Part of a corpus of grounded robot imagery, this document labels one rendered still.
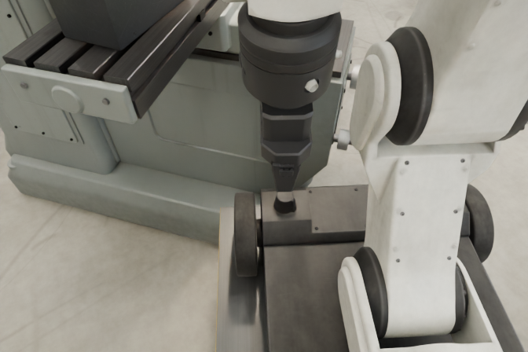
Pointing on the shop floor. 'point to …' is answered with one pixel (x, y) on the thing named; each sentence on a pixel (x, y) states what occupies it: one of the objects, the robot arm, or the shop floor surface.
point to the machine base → (130, 195)
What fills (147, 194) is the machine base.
